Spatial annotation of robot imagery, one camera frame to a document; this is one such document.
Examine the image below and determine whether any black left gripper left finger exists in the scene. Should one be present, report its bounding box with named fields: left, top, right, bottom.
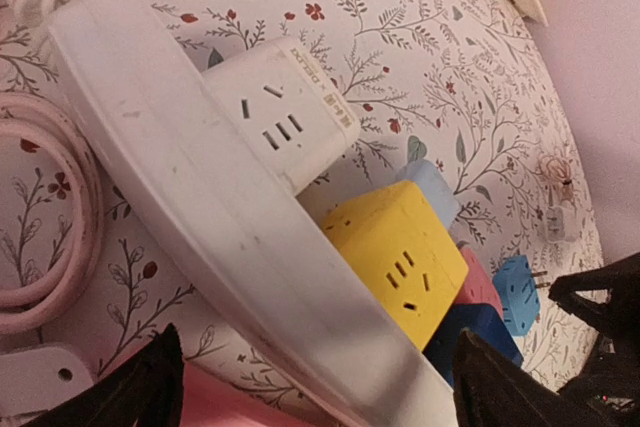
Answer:
left=27, top=323, right=184, bottom=427

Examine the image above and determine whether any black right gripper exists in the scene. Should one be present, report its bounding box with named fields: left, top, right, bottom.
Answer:
left=548, top=254, right=639, bottom=426

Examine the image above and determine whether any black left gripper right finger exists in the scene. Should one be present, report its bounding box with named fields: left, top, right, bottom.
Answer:
left=452, top=329, right=595, bottom=426

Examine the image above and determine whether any pink triangular power strip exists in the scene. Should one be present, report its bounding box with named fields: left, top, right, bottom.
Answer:
left=178, top=362, right=307, bottom=426

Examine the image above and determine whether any dark blue cube socket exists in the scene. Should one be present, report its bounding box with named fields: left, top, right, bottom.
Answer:
left=423, top=303, right=523, bottom=386

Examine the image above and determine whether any pink socket adapter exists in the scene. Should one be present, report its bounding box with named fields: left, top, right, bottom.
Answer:
left=454, top=247, right=504, bottom=318

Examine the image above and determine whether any light blue socket adapter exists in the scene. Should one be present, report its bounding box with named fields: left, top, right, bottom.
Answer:
left=492, top=255, right=550, bottom=337

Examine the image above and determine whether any small white usb charger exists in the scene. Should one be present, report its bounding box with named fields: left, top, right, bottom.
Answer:
left=542, top=187, right=575, bottom=243

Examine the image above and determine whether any large white power adapter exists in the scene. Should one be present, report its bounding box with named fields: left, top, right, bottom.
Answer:
left=1, top=343, right=96, bottom=426

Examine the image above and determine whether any yellow cube socket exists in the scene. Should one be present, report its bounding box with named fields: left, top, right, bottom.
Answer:
left=321, top=180, right=469, bottom=350

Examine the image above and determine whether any pale blue cube socket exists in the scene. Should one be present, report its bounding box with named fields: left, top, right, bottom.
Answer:
left=395, top=159, right=460, bottom=230

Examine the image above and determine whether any long white power strip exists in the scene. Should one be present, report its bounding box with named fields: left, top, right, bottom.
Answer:
left=45, top=0, right=456, bottom=426

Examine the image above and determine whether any white cube socket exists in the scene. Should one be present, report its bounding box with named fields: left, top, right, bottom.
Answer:
left=203, top=37, right=360, bottom=196

